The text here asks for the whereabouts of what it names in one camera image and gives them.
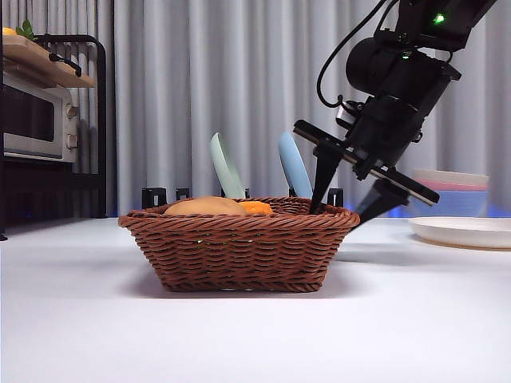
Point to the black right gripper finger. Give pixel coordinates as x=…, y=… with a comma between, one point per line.
x=325, y=175
x=383, y=201

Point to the orange corn cob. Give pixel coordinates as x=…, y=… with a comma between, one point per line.
x=257, y=207

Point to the brown wicker basket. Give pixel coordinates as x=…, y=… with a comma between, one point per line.
x=239, y=251

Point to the tan potato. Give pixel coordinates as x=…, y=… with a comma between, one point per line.
x=203, y=206

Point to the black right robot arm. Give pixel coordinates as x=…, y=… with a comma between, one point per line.
x=399, y=68

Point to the light blue plate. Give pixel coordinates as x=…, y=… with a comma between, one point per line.
x=294, y=167

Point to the beige bowl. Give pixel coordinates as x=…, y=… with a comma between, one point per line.
x=451, y=175

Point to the blue bowl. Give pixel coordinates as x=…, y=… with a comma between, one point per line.
x=459, y=203

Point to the pink bowl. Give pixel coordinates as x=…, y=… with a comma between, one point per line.
x=459, y=185

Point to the cream white plate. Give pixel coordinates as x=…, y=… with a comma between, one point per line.
x=463, y=231

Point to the pale green plate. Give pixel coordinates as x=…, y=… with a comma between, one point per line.
x=225, y=167

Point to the grey curtain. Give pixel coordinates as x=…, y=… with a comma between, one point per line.
x=219, y=80

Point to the black dish rack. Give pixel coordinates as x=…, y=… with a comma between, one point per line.
x=153, y=197

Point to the black metal shelf rack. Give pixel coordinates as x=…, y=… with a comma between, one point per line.
x=100, y=139

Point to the silver toaster oven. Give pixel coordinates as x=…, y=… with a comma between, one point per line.
x=28, y=119

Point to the wooden cutting board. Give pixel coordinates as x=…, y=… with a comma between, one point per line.
x=36, y=64

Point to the green leaves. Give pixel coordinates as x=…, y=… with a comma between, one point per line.
x=24, y=30

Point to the orange fruit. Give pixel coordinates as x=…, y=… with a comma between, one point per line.
x=6, y=32

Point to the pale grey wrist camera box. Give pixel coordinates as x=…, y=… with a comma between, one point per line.
x=345, y=113

